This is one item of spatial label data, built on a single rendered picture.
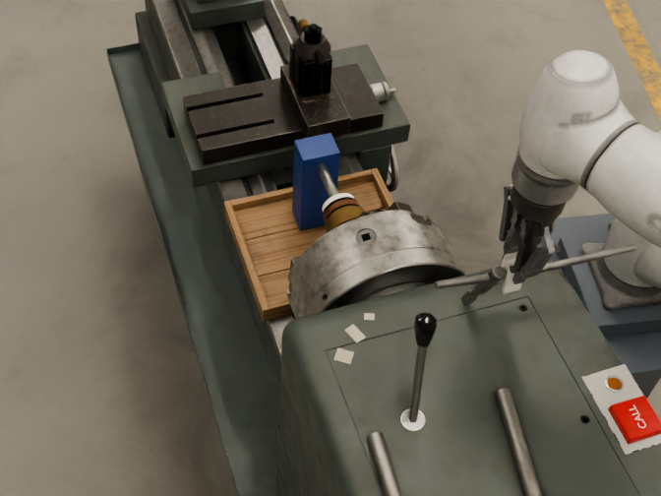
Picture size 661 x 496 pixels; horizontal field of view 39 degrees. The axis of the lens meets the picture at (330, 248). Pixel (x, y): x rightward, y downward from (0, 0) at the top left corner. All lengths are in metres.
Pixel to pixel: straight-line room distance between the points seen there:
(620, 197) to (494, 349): 0.43
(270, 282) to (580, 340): 0.72
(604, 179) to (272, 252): 1.02
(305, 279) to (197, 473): 1.20
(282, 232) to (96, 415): 1.03
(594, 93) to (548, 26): 2.99
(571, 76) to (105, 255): 2.24
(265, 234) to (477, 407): 0.79
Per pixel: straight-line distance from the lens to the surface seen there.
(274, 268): 1.99
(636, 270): 2.09
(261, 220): 2.07
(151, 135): 2.75
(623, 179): 1.14
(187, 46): 2.51
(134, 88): 2.89
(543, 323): 1.53
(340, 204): 1.80
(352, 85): 2.25
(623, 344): 2.18
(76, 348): 2.98
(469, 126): 3.60
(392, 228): 1.62
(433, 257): 1.61
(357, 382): 1.42
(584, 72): 1.15
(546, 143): 1.18
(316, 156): 1.89
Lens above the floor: 2.49
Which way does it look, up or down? 52 degrees down
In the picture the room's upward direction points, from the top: 5 degrees clockwise
